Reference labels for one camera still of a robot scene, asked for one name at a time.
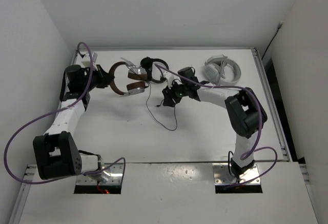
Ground black wall cable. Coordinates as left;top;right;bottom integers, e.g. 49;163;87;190
261;22;283;60

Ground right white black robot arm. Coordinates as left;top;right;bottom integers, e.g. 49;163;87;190
162;67;268;179

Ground brown silver headphones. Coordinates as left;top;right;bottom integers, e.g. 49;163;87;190
109;57;149;96

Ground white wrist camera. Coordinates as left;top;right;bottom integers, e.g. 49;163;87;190
162;70;176;88
81;51;98;70

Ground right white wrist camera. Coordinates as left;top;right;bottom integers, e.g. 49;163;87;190
162;70;176;88

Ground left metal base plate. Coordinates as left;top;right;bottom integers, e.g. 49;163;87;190
76;163;124;186

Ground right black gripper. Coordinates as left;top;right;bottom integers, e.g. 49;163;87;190
163;79;189;107

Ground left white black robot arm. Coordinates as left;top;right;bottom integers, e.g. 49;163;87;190
33;65;113;180

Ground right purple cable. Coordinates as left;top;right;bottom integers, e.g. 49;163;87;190
155;64;278;190

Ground aluminium table frame rail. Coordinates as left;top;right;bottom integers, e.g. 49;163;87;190
251;47;293;162

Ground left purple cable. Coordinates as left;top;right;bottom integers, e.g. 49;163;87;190
3;42;126;185

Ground metal base plate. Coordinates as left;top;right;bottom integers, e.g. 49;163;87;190
76;163;124;186
212;162;260;186

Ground black Panasonic headphones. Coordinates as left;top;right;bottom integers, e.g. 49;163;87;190
140;57;169;84

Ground white grey headphones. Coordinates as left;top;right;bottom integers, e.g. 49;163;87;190
203;55;241;85

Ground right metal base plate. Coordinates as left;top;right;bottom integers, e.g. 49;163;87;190
212;162;260;186

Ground purple cable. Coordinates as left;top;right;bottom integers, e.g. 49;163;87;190
3;42;126;185
155;64;278;190

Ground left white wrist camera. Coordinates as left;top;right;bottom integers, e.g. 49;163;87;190
81;51;98;70

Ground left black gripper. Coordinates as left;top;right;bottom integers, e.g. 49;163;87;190
81;64;114;91

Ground thin black headphone cable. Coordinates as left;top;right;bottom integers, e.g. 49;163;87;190
146;80;178;132

